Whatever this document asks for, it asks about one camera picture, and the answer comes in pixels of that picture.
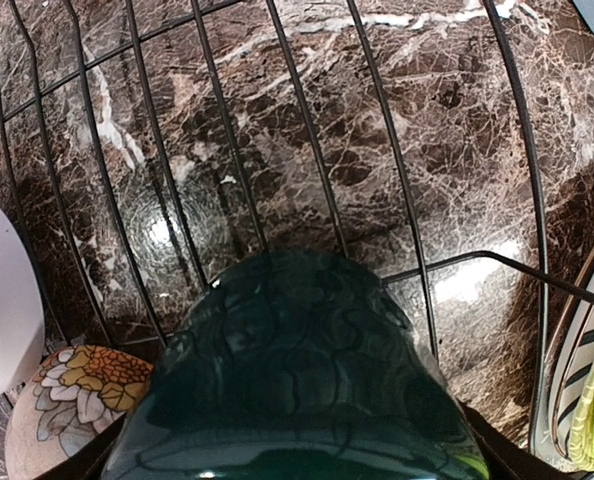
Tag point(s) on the grey deer pattern plate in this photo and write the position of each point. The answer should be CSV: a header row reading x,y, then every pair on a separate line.
x,y
544,447

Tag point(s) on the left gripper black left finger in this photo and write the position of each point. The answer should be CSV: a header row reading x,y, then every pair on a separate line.
x,y
88,463

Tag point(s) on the beige ribbed cup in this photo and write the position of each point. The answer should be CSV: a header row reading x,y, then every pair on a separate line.
x,y
76,394

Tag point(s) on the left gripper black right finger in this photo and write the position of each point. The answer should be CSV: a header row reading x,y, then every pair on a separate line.
x,y
506,460

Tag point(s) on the white bowl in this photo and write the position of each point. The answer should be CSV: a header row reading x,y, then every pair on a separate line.
x,y
22,324

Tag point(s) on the blue striped white plate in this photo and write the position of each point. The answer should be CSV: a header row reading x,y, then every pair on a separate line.
x,y
571,374

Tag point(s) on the woven yellow green plate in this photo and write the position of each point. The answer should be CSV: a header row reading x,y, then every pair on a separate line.
x,y
579,443

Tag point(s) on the dark green mug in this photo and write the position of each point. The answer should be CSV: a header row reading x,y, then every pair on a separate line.
x,y
296,365

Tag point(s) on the black wire dish rack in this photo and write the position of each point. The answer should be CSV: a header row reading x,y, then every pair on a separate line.
x,y
147,145

